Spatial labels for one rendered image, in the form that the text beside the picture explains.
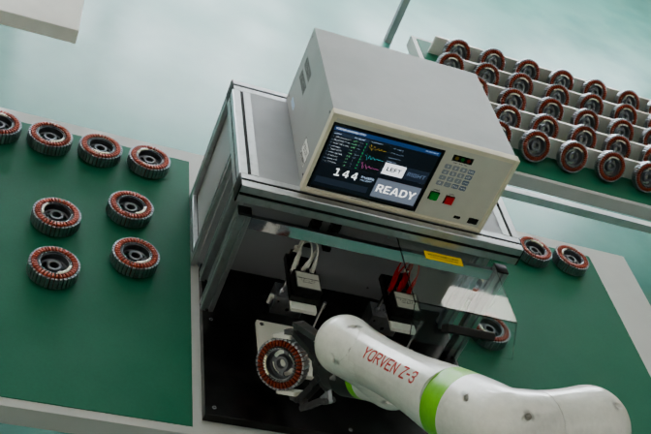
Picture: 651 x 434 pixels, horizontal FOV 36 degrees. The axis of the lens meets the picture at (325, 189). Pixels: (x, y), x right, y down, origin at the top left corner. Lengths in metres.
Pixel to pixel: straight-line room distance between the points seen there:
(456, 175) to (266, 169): 0.41
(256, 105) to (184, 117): 2.07
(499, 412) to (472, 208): 0.93
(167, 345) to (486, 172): 0.79
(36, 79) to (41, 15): 2.14
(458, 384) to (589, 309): 1.57
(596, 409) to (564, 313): 1.43
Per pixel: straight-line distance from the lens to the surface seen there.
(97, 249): 2.40
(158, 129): 4.32
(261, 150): 2.24
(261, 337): 2.27
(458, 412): 1.44
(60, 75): 4.50
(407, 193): 2.20
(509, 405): 1.41
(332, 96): 2.12
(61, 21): 2.29
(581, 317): 2.96
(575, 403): 1.50
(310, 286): 2.24
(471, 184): 2.23
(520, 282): 2.95
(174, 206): 2.60
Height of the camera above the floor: 2.25
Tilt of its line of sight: 31 degrees down
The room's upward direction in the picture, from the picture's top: 24 degrees clockwise
